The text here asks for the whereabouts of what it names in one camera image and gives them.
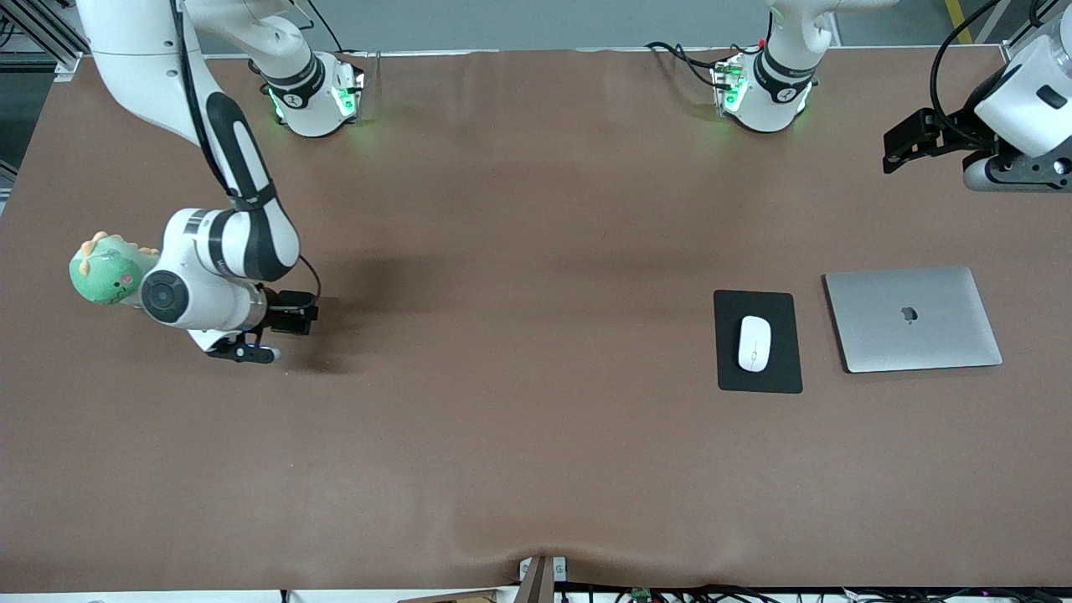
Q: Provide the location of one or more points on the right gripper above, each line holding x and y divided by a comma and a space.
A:
275, 319

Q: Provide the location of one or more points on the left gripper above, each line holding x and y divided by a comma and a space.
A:
957, 133

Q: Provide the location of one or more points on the black phone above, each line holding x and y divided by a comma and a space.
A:
295, 325

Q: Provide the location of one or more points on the white computer mouse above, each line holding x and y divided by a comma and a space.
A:
754, 343

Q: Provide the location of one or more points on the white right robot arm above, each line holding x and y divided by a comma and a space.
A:
163, 295

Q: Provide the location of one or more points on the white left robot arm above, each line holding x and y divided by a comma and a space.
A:
766, 109

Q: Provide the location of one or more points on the black mouse pad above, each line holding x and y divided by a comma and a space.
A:
783, 368

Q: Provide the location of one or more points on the green dinosaur plush toy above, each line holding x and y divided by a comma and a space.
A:
105, 276

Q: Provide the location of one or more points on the silver laptop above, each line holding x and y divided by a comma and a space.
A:
913, 335

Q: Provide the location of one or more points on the brown table cover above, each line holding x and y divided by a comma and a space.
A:
536, 461

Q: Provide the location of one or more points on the green circuit board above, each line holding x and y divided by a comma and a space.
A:
641, 595

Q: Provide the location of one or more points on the aluminium frame profile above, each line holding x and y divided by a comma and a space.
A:
1034, 33
42, 38

